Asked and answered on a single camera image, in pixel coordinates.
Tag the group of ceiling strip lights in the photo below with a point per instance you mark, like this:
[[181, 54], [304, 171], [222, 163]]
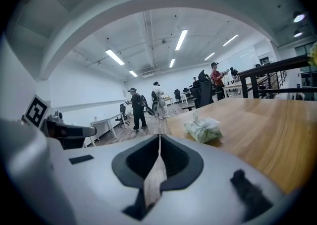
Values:
[[181, 40]]

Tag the small black desk chair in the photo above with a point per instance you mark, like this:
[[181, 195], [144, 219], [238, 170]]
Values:
[[122, 112], [177, 94]]

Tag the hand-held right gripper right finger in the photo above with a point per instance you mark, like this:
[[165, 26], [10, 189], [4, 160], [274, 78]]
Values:
[[210, 194]]

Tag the ceiling air conditioner unit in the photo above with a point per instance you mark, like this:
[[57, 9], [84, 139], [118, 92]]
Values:
[[151, 73]]

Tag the long white desk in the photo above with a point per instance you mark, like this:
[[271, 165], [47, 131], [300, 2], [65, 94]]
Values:
[[106, 121]]

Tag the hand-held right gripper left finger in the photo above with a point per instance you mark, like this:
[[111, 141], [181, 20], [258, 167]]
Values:
[[99, 189]]

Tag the yellow flower bouquet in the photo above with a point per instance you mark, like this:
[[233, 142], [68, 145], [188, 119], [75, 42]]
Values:
[[314, 54]]

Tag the wooden desk with white legs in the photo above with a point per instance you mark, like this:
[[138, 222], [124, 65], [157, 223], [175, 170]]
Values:
[[235, 85]]

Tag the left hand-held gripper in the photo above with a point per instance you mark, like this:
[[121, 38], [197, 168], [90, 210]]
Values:
[[37, 110]]

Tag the black pendant lamp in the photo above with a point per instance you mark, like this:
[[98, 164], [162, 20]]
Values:
[[299, 17], [298, 33]]

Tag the black office chair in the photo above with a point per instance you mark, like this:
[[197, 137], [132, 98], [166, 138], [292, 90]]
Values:
[[195, 97], [206, 87]]

